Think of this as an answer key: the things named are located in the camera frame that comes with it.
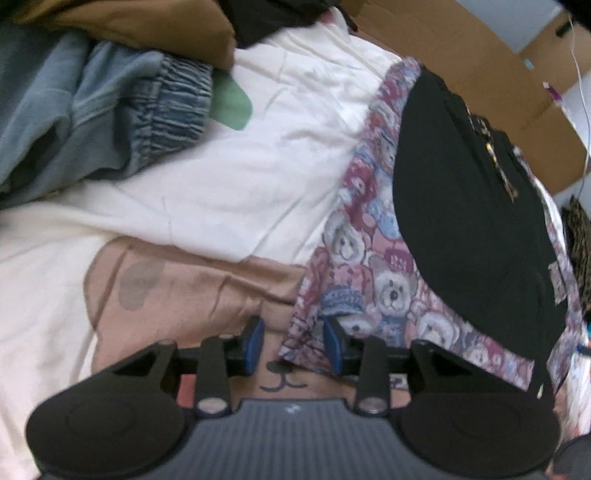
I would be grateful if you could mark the black garment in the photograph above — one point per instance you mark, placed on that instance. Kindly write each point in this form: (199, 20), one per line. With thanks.
(277, 18)

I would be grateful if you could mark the blue jeans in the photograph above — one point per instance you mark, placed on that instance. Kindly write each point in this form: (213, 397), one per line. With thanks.
(92, 106)

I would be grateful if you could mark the bear print garment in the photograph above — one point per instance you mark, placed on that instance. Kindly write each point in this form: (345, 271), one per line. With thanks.
(360, 286)

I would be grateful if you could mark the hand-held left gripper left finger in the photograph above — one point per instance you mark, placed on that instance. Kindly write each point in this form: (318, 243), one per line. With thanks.
(254, 345)

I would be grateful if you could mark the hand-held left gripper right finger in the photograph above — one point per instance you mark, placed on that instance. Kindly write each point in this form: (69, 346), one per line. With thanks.
(332, 347)

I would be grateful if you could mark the cream bear print bed sheet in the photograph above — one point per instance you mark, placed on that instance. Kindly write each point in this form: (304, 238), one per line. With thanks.
(231, 161)

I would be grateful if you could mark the brown garment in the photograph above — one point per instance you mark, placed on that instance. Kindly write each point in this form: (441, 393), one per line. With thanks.
(138, 27)

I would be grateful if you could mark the brown cardboard sheet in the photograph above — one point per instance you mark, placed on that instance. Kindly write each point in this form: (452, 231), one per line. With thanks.
(485, 60)

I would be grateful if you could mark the leopard print cloth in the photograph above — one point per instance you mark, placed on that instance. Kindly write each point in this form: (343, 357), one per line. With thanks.
(579, 249)

